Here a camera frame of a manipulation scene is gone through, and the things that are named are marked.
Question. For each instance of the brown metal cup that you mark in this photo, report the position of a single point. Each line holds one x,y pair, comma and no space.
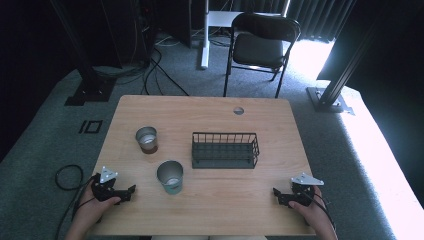
146,140

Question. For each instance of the person's right hand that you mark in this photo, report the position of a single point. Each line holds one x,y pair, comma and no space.
311,211

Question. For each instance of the person's left hand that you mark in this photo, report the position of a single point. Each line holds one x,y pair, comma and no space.
91,208

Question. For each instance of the black folding chair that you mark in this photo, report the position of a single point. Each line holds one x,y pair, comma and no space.
261,50

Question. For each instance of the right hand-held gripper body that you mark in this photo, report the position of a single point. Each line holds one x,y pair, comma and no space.
301,195

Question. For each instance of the teal metal cup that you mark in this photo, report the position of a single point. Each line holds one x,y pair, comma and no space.
170,180

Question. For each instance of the black metal stand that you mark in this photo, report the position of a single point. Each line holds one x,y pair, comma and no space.
90,83
333,90

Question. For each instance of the dark curtain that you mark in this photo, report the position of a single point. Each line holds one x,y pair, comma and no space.
313,18

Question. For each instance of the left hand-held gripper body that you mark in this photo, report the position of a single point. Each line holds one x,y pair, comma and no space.
106,191

